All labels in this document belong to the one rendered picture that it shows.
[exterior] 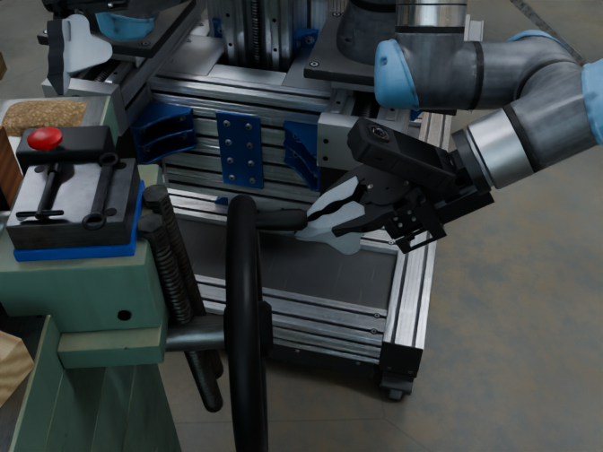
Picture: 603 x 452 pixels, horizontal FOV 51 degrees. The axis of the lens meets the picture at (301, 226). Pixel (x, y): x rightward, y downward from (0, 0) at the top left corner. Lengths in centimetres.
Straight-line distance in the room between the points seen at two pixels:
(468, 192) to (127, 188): 35
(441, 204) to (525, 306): 118
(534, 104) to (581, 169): 172
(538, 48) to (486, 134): 14
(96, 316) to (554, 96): 48
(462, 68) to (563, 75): 10
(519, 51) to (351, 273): 92
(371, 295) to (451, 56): 88
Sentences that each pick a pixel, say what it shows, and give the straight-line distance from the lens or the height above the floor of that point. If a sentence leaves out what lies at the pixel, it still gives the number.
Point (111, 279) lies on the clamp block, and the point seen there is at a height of 94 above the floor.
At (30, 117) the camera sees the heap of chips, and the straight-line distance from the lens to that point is 85.
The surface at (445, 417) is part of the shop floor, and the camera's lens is 159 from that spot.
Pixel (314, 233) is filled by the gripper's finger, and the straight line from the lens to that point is 68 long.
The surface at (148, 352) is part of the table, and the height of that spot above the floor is 86.
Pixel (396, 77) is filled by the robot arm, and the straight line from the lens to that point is 69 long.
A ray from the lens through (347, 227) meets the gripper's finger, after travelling 65.
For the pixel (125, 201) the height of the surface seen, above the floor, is 100.
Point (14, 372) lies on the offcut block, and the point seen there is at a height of 92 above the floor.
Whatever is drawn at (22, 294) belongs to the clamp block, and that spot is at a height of 93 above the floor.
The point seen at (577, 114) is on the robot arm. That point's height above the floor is 102.
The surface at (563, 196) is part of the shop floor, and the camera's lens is 222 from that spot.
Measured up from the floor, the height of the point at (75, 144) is 101.
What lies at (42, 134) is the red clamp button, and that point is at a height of 102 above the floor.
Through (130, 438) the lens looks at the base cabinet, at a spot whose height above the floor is 57.
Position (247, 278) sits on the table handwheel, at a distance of 55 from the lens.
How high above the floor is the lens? 135
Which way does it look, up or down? 44 degrees down
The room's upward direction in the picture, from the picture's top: straight up
